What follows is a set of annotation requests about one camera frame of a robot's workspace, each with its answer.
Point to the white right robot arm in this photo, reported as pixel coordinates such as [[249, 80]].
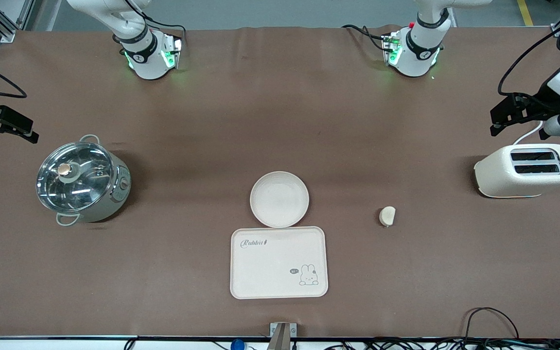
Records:
[[144, 63]]

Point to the blue round object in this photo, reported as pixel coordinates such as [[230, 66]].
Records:
[[236, 345]]

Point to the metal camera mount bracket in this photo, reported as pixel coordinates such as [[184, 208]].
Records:
[[282, 335]]

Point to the small white bun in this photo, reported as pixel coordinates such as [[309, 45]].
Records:
[[387, 216]]

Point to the brown table mat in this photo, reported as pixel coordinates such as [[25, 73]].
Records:
[[187, 121]]

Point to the round cream plate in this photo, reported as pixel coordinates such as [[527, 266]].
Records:
[[280, 199]]

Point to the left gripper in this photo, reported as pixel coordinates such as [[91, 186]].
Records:
[[538, 104]]

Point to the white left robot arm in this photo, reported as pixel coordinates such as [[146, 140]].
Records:
[[416, 58]]

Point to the cream two-slot toaster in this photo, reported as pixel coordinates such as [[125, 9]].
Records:
[[503, 175]]

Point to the grey electric cooking pot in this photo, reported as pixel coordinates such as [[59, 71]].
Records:
[[119, 194]]

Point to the cream rabbit print tray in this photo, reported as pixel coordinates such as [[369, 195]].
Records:
[[270, 272]]

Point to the glass pot lid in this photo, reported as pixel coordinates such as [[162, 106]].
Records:
[[73, 177]]

